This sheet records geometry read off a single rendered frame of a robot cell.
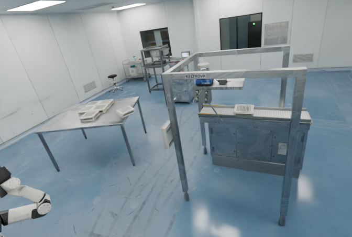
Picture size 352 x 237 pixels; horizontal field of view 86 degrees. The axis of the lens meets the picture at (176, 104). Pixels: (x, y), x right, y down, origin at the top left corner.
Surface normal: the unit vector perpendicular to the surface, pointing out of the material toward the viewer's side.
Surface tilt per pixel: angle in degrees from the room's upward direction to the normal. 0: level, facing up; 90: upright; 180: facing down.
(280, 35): 90
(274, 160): 90
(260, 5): 90
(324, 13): 90
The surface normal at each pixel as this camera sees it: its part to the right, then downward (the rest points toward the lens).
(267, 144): -0.37, 0.43
